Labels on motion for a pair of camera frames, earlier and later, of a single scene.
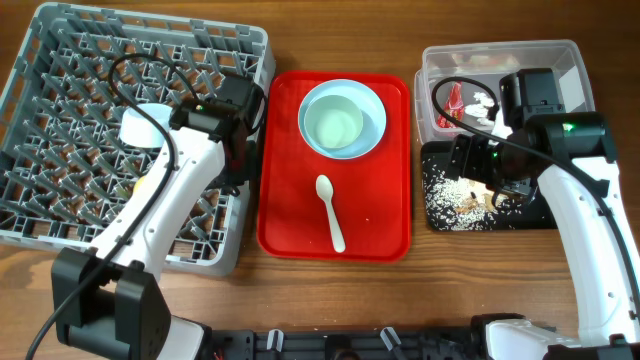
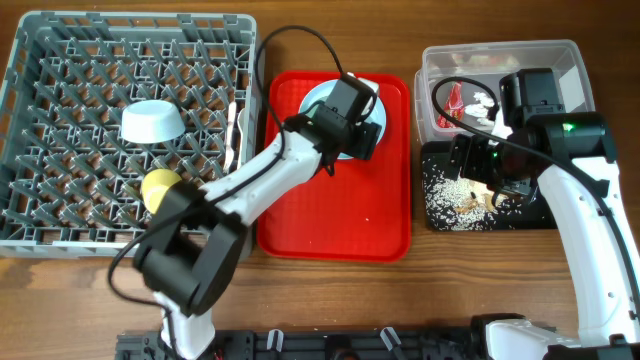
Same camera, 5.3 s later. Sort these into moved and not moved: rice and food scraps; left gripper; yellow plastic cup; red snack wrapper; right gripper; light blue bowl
Moved: left gripper; yellow plastic cup
Not moved: red snack wrapper; light blue bowl; rice and food scraps; right gripper
